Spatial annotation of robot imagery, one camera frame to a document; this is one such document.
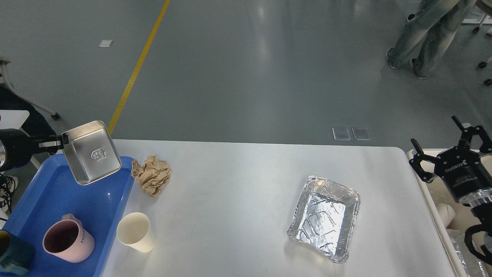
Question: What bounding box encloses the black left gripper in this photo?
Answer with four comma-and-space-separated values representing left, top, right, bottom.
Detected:
0, 128, 69, 172

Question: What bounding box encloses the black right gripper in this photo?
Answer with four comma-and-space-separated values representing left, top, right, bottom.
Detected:
408, 115, 492, 202

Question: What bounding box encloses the stainless steel rectangular tray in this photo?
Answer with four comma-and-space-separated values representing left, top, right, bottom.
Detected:
62, 120, 122, 185

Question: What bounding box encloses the pink plastic mug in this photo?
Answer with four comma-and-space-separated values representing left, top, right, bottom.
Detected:
42, 214, 95, 263

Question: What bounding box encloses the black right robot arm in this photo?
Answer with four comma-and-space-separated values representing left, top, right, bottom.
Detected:
407, 116, 491, 277

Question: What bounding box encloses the seated person leg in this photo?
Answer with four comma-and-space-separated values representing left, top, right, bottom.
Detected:
0, 83, 56, 136

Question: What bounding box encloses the blue plastic tray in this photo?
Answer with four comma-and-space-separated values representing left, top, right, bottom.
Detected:
4, 154, 134, 277

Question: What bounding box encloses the white side table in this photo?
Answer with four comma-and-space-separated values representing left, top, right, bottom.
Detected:
0, 110, 41, 170

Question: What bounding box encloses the white plastic bin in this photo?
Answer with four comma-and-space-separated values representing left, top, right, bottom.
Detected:
414, 149, 492, 277

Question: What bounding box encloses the crumpled brown paper ball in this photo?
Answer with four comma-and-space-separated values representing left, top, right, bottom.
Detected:
131, 155, 172, 197

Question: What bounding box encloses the teal cup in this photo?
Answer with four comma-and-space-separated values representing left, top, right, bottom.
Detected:
0, 230, 35, 276

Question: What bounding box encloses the foil tray in bin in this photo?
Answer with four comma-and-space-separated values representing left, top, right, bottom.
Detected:
446, 229, 488, 277

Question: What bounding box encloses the cream paper cup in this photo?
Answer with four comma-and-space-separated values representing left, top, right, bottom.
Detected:
116, 212, 156, 253

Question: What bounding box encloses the person in light jeans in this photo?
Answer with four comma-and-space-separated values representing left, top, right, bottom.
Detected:
386, 0, 476, 79

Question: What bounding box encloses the aluminium foil tray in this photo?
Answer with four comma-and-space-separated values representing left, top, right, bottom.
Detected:
286, 175, 361, 264

